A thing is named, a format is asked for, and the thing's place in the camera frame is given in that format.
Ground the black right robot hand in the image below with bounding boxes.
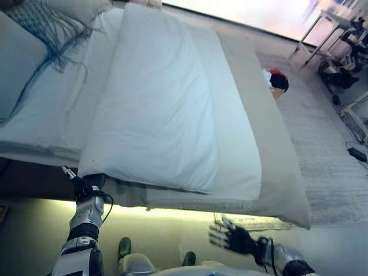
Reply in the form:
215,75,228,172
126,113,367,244
207,215,259,256

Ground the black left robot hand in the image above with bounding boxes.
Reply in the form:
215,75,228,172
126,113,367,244
62,166,95,199

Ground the white duvet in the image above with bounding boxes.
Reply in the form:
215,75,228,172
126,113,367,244
77,2,263,202

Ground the white bed sheet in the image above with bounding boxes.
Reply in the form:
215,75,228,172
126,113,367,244
0,7,124,162

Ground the grey robot torso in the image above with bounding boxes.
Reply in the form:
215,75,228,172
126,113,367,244
155,260,268,276

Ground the beige textured bedspread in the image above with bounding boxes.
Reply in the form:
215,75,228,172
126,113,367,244
145,28,312,231

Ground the pale grey pillow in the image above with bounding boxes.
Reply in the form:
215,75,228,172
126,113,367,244
0,11,48,124

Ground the black power adapter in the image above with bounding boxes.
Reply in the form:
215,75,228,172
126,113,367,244
344,140,368,163

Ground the tan laundry basket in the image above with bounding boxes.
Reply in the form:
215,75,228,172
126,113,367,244
269,86,288,100

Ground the black cloth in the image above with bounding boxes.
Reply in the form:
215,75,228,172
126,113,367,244
271,73,290,93

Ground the white cloth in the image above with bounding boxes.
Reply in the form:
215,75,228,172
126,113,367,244
262,68,274,87

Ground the teal fringed throw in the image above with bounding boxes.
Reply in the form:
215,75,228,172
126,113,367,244
4,2,90,98

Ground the white pillow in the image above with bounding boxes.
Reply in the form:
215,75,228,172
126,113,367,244
51,0,114,24

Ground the black white wheeled machine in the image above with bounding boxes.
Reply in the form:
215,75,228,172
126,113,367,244
317,16,368,106

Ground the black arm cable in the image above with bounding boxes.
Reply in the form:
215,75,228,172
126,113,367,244
97,192,114,228

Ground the brown bed frame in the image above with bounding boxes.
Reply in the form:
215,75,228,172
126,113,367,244
0,156,147,208

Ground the white metal frame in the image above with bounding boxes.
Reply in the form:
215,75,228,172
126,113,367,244
340,91,368,141

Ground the white table frame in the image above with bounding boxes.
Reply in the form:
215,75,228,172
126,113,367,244
289,10,354,67

